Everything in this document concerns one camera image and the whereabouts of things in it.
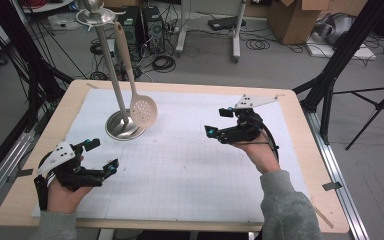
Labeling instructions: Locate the black wrist strap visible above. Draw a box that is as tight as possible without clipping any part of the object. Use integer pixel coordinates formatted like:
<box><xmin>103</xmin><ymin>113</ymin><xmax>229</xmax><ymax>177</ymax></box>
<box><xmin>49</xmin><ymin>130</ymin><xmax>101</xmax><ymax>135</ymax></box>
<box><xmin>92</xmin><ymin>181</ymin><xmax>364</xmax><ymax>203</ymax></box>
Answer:
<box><xmin>33</xmin><ymin>174</ymin><xmax>53</xmax><ymax>212</ymax></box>

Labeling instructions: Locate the aluminium rail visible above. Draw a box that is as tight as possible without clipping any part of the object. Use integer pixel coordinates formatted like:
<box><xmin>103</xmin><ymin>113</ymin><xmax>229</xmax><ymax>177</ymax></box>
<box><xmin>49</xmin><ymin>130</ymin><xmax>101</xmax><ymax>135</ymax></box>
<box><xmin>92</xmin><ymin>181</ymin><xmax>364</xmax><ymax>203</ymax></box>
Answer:
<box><xmin>0</xmin><ymin>128</ymin><xmax>44</xmax><ymax>219</ymax></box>
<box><xmin>301</xmin><ymin>108</ymin><xmax>370</xmax><ymax>240</ymax></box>

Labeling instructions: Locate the black tripod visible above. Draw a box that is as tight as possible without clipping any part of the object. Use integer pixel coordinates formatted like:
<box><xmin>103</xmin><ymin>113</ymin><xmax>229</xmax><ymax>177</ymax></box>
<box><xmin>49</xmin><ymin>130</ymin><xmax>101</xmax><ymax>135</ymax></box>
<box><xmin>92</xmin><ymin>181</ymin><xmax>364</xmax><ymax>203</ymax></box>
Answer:
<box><xmin>333</xmin><ymin>79</ymin><xmax>384</xmax><ymax>151</ymax></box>

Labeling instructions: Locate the person's left hand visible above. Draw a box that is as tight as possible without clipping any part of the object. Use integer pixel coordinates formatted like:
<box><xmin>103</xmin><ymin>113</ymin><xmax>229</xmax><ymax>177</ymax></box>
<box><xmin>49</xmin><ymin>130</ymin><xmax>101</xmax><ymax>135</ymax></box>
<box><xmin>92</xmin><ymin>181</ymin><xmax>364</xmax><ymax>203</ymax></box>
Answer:
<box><xmin>46</xmin><ymin>155</ymin><xmax>94</xmax><ymax>214</ymax></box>

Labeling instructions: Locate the dark tape strip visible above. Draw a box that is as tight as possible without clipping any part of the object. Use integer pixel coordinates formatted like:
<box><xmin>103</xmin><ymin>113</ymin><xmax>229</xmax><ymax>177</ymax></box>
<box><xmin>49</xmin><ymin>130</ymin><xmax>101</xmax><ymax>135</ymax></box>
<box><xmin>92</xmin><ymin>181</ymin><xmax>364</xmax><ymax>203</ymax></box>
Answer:
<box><xmin>322</xmin><ymin>181</ymin><xmax>343</xmax><ymax>192</ymax></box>

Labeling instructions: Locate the person's right hand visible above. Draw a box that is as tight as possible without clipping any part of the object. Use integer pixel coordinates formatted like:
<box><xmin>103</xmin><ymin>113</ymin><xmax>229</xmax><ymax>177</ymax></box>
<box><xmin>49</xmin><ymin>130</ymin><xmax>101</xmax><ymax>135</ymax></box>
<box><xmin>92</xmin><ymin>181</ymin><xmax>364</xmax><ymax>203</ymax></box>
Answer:
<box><xmin>229</xmin><ymin>131</ymin><xmax>281</xmax><ymax>175</ymax></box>

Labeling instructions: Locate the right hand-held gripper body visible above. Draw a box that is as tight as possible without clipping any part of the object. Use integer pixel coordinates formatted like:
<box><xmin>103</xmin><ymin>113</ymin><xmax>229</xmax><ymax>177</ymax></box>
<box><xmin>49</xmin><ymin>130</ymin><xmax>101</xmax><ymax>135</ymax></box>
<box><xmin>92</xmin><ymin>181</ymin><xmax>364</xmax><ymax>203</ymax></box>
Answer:
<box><xmin>217</xmin><ymin>94</ymin><xmax>279</xmax><ymax>145</ymax></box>

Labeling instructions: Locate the cardboard box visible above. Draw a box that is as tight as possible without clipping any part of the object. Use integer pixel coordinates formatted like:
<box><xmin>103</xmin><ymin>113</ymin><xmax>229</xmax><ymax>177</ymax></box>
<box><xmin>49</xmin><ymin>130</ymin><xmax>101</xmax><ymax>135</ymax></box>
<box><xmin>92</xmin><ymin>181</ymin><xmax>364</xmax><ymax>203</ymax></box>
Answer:
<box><xmin>267</xmin><ymin>0</ymin><xmax>331</xmax><ymax>46</ymax></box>

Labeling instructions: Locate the black flat device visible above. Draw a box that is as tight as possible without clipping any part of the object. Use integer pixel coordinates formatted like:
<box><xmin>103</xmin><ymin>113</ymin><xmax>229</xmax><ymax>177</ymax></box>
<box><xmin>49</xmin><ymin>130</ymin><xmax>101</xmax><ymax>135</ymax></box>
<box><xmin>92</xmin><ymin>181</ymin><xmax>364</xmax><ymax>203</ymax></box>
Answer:
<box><xmin>208</xmin><ymin>15</ymin><xmax>247</xmax><ymax>32</ymax></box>

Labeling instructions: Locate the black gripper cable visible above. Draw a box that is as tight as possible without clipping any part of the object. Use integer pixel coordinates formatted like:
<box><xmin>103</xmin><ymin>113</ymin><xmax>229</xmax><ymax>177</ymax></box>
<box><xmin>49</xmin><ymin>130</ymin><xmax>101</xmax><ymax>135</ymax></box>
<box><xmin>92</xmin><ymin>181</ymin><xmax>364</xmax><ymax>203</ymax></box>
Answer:
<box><xmin>232</xmin><ymin>112</ymin><xmax>280</xmax><ymax>162</ymax></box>

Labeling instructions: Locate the beige slotted spoon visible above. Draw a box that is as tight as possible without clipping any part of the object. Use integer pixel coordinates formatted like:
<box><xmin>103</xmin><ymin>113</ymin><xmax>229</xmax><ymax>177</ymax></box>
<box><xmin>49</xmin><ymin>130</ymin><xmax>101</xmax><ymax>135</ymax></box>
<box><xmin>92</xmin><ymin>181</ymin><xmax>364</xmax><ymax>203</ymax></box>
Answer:
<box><xmin>113</xmin><ymin>21</ymin><xmax>159</xmax><ymax>129</ymax></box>

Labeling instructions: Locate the black cable coil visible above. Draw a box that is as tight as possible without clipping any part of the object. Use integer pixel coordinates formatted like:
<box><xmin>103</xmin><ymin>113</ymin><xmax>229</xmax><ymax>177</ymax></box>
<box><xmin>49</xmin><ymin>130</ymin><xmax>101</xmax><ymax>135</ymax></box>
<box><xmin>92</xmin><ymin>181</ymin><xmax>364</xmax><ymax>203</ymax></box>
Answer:
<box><xmin>152</xmin><ymin>54</ymin><xmax>177</xmax><ymax>74</ymax></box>
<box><xmin>245</xmin><ymin>38</ymin><xmax>272</xmax><ymax>51</ymax></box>

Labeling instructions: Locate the white flat board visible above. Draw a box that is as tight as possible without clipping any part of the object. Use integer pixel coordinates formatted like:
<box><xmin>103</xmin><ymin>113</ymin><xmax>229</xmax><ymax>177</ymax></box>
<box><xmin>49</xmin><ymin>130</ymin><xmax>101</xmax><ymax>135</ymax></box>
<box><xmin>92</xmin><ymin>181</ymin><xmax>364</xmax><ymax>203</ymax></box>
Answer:
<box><xmin>305</xmin><ymin>41</ymin><xmax>378</xmax><ymax>62</ymax></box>

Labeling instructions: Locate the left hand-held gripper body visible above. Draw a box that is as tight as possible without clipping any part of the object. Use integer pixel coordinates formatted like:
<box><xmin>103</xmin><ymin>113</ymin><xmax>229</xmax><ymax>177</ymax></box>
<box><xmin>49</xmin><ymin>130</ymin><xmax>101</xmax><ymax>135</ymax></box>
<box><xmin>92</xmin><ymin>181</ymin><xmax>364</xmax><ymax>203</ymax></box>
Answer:
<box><xmin>34</xmin><ymin>139</ymin><xmax>109</xmax><ymax>193</ymax></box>

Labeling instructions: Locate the metal utensil stand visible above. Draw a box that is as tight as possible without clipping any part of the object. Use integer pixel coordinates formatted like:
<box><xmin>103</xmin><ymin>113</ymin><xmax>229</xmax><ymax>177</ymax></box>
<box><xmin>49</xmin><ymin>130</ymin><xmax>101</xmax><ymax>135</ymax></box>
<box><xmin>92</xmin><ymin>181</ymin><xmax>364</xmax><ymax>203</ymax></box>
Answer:
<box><xmin>75</xmin><ymin>0</ymin><xmax>148</xmax><ymax>142</ymax></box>

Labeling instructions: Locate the black computer tower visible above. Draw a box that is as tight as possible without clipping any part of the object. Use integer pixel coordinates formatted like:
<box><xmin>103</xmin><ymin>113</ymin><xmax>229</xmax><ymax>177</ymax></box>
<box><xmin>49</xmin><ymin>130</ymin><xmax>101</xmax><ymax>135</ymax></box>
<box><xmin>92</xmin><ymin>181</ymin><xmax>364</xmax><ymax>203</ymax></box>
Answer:
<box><xmin>142</xmin><ymin>7</ymin><xmax>166</xmax><ymax>55</ymax></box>
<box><xmin>115</xmin><ymin>6</ymin><xmax>145</xmax><ymax>62</ymax></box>

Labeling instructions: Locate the black frame post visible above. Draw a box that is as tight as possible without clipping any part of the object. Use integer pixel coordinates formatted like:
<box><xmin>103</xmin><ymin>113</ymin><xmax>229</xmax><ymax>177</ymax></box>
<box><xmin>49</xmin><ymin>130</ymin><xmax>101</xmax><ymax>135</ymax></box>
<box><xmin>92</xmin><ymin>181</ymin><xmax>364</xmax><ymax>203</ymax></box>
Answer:
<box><xmin>0</xmin><ymin>0</ymin><xmax>75</xmax><ymax>134</ymax></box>
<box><xmin>293</xmin><ymin>0</ymin><xmax>384</xmax><ymax>145</ymax></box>

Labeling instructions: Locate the white round table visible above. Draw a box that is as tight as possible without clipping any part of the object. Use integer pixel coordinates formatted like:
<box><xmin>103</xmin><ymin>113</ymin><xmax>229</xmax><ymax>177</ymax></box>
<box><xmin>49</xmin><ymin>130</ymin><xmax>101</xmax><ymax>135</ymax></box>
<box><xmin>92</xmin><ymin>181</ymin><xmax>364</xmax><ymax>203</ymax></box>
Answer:
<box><xmin>19</xmin><ymin>0</ymin><xmax>76</xmax><ymax>15</ymax></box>

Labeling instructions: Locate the grey plastic appliance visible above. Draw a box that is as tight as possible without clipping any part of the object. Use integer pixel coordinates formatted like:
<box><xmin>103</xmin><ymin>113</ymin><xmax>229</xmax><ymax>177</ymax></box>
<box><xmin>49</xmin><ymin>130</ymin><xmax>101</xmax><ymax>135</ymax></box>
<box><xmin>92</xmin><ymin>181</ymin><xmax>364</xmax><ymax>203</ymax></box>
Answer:
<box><xmin>313</xmin><ymin>12</ymin><xmax>355</xmax><ymax>46</ymax></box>

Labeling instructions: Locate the white rolling stand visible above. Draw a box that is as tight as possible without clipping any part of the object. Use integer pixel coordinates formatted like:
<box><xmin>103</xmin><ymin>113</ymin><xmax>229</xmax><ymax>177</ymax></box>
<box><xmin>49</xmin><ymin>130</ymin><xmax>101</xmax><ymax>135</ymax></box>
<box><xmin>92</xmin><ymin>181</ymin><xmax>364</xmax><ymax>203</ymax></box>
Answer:
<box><xmin>175</xmin><ymin>0</ymin><xmax>248</xmax><ymax>64</ymax></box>

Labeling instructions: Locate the white grid mat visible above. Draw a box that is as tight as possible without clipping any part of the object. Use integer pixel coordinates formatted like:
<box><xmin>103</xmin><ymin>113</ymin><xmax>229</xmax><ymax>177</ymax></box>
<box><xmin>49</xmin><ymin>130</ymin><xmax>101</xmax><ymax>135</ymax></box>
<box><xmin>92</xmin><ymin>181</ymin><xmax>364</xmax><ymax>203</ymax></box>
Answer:
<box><xmin>31</xmin><ymin>88</ymin><xmax>311</xmax><ymax>224</ymax></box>

